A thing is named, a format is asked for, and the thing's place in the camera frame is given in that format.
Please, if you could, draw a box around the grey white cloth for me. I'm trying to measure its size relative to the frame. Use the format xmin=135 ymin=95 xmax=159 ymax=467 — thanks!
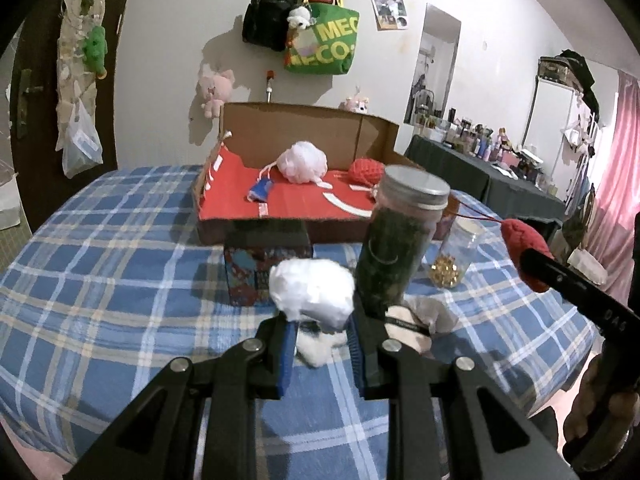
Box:
xmin=402 ymin=295 xmax=459 ymax=334

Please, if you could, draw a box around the red plush miffy keychain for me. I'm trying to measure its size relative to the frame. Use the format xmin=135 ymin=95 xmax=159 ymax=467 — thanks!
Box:
xmin=445 ymin=197 xmax=554 ymax=292

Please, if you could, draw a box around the white fluffy star miffy charm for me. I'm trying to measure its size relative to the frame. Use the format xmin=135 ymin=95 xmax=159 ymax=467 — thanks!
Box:
xmin=296 ymin=322 xmax=347 ymax=368

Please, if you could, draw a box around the person's right hand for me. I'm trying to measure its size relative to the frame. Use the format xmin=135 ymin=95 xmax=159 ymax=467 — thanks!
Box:
xmin=563 ymin=354 xmax=639 ymax=454

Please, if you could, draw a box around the pink curtain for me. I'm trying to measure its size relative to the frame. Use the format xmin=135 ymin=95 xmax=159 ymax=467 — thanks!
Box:
xmin=586 ymin=72 xmax=639 ymax=304

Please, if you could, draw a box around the blue plaid tablecloth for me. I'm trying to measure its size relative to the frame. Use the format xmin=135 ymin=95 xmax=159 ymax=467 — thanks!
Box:
xmin=1 ymin=166 xmax=597 ymax=479

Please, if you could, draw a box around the small jar with gold beads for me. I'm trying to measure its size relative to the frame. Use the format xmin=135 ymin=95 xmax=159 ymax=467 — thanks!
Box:
xmin=428 ymin=217 xmax=485 ymax=288

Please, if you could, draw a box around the dark green covered side table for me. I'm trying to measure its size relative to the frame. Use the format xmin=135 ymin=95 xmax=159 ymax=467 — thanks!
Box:
xmin=405 ymin=134 xmax=565 ymax=221

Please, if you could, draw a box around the white wardrobe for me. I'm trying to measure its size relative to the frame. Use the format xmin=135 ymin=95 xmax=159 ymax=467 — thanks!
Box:
xmin=522 ymin=77 xmax=598 ymax=204

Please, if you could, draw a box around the dark patterned tin box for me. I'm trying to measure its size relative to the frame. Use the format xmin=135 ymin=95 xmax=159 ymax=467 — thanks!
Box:
xmin=224 ymin=219 xmax=312 ymax=307

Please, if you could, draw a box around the dark jar with metal lid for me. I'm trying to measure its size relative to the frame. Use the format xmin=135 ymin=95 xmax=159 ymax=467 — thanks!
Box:
xmin=355 ymin=165 xmax=450 ymax=320

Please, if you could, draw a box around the red foam net sleeve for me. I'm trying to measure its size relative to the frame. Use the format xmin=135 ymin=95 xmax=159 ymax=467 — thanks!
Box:
xmin=347 ymin=157 xmax=385 ymax=188

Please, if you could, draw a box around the dark brown door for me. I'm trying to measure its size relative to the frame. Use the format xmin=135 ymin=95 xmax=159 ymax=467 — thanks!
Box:
xmin=10 ymin=0 xmax=127 ymax=231

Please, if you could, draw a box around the blue tissue packet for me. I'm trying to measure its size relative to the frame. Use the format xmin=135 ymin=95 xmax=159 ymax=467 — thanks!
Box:
xmin=247 ymin=178 xmax=273 ymax=203

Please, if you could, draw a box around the white mesh bath pouf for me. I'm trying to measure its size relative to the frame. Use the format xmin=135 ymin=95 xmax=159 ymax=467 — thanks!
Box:
xmin=257 ymin=141 xmax=328 ymax=184

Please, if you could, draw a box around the cardboard box with red liner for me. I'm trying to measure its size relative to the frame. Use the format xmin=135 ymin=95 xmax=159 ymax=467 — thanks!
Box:
xmin=192 ymin=101 xmax=461 ymax=246

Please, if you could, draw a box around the white plastic bag on door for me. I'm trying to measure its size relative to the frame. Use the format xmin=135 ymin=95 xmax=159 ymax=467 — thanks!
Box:
xmin=62 ymin=100 xmax=103 ymax=179

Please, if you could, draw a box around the metal stick with red tip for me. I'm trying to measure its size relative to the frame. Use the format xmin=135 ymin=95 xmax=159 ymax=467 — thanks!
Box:
xmin=266 ymin=70 xmax=274 ymax=103

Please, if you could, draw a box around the green tote bag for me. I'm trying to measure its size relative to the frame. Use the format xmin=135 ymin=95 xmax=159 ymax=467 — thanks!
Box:
xmin=284 ymin=3 xmax=360 ymax=76

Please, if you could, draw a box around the green plush on door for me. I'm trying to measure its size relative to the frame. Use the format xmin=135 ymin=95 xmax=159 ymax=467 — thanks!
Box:
xmin=82 ymin=25 xmax=107 ymax=79

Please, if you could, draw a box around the small white plush on bag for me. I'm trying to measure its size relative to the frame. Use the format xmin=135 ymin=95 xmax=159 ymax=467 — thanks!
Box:
xmin=286 ymin=6 xmax=314 ymax=30

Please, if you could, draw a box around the black backpack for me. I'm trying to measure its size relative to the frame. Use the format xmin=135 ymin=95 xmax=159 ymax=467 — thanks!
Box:
xmin=242 ymin=0 xmax=297 ymax=52

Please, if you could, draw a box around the hanging organizer on door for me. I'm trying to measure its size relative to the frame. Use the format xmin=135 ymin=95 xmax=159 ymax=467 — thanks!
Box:
xmin=55 ymin=0 xmax=105 ymax=152

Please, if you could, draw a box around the wall mirror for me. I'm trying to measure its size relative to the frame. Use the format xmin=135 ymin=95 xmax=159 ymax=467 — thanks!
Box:
xmin=404 ymin=4 xmax=461 ymax=126

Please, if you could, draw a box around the pink cat plush on wall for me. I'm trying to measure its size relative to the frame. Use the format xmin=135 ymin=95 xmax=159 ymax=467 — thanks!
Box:
xmin=338 ymin=87 xmax=369 ymax=114

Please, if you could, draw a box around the pink bear plush on wall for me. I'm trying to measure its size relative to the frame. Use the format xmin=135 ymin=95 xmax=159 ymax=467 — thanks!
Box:
xmin=198 ymin=64 xmax=235 ymax=119

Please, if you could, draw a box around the photo on wall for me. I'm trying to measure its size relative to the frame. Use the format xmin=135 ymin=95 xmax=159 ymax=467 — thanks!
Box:
xmin=371 ymin=0 xmax=408 ymax=30

